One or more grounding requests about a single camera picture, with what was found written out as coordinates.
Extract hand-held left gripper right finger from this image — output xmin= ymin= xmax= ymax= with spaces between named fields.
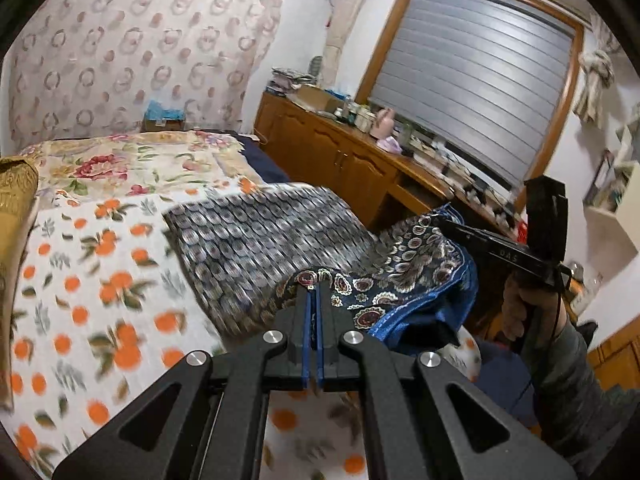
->
xmin=314 ymin=270 xmax=581 ymax=480

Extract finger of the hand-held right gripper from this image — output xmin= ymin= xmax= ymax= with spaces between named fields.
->
xmin=439 ymin=219 xmax=482 ymax=256

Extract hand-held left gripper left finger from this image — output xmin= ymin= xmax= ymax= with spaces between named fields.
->
xmin=52 ymin=282 xmax=315 ymax=480

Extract navy paisley garment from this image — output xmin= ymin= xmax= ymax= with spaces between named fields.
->
xmin=272 ymin=204 xmax=478 ymax=358

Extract navy medallion print robe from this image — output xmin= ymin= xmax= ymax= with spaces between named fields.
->
xmin=162 ymin=182 xmax=381 ymax=338

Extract person's right forearm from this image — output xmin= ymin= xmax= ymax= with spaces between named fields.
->
xmin=520 ymin=305 xmax=640 ymax=478

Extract person's right hand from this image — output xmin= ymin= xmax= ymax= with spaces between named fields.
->
xmin=501 ymin=275 xmax=533 ymax=346

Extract pink kettle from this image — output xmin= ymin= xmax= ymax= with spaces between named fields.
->
xmin=371 ymin=107 xmax=396 ymax=140

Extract hanging pale scarf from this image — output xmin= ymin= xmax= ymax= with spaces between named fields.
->
xmin=572 ymin=49 xmax=617 ymax=123

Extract person's blue pants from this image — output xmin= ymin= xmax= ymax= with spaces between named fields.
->
xmin=472 ymin=337 xmax=543 ymax=428

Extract row of small bottles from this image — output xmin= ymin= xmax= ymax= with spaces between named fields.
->
xmin=335 ymin=101 xmax=376 ymax=133

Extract grey window blind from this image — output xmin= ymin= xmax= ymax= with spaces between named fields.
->
xmin=370 ymin=0 xmax=576 ymax=188

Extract long wooden cabinet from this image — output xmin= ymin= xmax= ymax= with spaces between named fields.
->
xmin=254 ymin=91 xmax=526 ymax=246

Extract navy bed sheet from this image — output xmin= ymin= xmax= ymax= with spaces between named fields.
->
xmin=235 ymin=132 xmax=291 ymax=183

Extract cardboard box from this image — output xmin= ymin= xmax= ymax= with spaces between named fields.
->
xmin=292 ymin=84 xmax=346 ymax=113

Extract white orange print blanket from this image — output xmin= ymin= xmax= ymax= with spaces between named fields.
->
xmin=0 ymin=187 xmax=483 ymax=480

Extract beige tied curtain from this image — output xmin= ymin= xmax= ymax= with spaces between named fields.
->
xmin=322 ymin=0 xmax=381 ymax=88

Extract floral quilt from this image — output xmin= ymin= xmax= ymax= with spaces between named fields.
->
xmin=17 ymin=130 xmax=263 ymax=206

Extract box with blue cloth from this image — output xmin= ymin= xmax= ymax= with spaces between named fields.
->
xmin=142 ymin=100 xmax=188 ymax=133

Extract golden yellow cushion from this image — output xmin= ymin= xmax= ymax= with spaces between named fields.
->
xmin=0 ymin=156 xmax=40 ymax=406

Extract white wall shelf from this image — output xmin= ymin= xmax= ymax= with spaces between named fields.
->
xmin=582 ymin=117 xmax=640 ymax=253

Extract wooden window frame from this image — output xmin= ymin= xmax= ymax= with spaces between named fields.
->
xmin=352 ymin=0 xmax=586 ymax=211

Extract ring patterned curtain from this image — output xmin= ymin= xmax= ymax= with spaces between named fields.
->
xmin=7 ymin=0 xmax=286 ymax=153

